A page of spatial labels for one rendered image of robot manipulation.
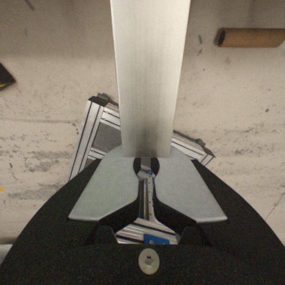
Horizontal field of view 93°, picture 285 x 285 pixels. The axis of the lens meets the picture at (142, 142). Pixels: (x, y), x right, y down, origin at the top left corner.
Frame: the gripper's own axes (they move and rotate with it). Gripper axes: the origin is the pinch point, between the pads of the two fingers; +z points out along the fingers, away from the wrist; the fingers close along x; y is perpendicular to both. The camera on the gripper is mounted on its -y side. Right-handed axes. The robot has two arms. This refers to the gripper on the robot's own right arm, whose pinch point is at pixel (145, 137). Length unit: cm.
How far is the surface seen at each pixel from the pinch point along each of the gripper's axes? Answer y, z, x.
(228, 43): -15, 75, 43
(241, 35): -18, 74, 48
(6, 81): 3, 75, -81
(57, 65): -5, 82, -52
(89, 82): 4, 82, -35
